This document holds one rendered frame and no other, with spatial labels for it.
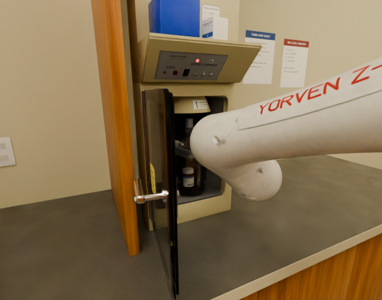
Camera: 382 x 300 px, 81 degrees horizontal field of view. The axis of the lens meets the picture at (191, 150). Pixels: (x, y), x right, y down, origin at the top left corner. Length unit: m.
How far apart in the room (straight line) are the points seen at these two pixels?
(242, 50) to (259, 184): 0.38
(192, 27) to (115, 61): 0.20
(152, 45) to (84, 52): 0.55
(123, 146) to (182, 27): 0.31
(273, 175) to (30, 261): 0.67
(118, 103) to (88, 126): 0.54
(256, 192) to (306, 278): 0.47
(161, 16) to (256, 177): 0.40
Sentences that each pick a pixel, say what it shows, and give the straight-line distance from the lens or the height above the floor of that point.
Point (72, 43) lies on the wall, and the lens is 1.08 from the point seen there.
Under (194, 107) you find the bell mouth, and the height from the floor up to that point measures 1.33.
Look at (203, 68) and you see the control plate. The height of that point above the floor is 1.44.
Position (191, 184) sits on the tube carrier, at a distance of 0.79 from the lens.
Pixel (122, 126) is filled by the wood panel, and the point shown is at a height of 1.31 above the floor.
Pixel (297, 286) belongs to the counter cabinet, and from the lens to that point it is 0.86.
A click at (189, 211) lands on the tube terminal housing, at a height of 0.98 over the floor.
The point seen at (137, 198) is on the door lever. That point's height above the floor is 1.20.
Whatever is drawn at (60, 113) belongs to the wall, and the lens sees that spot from 1.08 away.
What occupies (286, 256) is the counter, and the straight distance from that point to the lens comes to 0.73.
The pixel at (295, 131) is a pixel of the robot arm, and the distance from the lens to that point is 0.30.
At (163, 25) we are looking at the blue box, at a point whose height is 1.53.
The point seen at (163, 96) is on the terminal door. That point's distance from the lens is 0.35.
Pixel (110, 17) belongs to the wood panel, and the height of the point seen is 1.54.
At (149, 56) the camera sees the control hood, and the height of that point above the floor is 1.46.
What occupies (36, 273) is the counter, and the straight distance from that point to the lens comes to 0.76.
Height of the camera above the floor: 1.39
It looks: 15 degrees down
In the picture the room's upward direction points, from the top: straight up
